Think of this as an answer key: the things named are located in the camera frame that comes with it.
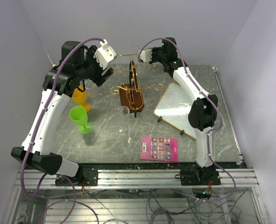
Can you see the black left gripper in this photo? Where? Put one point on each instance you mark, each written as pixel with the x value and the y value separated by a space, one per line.
pixel 89 56

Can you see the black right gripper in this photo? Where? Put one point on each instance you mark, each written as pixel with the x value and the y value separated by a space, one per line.
pixel 154 49

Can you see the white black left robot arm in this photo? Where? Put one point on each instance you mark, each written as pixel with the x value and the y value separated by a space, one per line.
pixel 78 63

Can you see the orange plastic goblet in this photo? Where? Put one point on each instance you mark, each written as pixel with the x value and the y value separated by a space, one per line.
pixel 79 96

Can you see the clear tall champagne flute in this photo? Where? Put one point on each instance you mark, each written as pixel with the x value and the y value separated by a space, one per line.
pixel 124 112

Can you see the green plastic goblet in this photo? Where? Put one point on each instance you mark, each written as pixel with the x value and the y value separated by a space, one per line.
pixel 79 117

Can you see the gold framed mirror tray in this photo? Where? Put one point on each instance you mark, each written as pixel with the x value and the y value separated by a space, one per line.
pixel 174 108

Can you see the pink sticker card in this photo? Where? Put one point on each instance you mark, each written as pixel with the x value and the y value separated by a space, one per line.
pixel 159 149

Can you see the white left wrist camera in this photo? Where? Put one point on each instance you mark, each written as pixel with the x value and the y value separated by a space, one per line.
pixel 104 54

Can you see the gold wire wine glass rack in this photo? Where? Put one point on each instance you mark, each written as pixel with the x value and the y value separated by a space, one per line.
pixel 131 94

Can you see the aluminium rail base frame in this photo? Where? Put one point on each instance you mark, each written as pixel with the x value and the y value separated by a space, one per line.
pixel 141 193

